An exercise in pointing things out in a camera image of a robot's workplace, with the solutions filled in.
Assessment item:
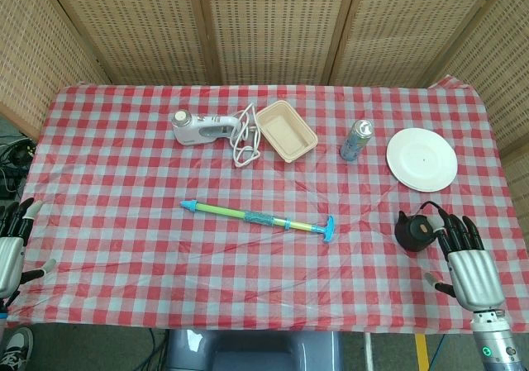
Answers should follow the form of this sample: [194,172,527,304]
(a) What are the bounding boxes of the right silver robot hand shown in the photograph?
[424,210,506,312]

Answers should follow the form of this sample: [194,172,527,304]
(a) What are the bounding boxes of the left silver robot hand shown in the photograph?
[0,198,57,300]

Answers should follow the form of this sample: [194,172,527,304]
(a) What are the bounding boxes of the green blue water pump toy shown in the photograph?
[180,199,287,230]

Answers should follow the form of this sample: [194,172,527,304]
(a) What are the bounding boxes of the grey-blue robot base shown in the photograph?
[164,328,344,371]

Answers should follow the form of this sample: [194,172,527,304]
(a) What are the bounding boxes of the white electric hand mixer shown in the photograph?
[171,109,239,146]

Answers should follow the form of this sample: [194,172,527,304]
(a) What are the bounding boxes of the black kettle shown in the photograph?
[393,200,446,253]

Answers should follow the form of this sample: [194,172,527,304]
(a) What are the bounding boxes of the black white sneaker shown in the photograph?
[0,326,35,371]

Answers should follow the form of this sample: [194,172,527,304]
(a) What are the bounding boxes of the white round plate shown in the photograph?
[386,126,459,193]

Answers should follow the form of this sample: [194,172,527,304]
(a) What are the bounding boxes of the light blue drink can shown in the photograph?
[339,118,375,162]

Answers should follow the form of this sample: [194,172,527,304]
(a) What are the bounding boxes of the woven bamboo screen panel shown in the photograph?
[330,0,509,88]
[0,0,112,140]
[427,0,529,231]
[196,0,359,86]
[43,0,210,86]

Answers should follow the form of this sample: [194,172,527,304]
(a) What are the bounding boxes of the red white checkered tablecloth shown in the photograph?
[0,75,529,335]

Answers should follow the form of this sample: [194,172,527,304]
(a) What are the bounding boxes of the beige rectangular food container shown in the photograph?
[254,100,319,164]

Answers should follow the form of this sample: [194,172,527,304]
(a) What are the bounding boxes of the black cable bundle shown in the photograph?
[0,133,38,201]

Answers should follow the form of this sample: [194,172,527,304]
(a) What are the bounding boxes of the blue floor cable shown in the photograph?
[138,329,167,371]

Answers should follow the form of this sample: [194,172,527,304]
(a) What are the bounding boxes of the white mixer power cable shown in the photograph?
[229,102,264,169]

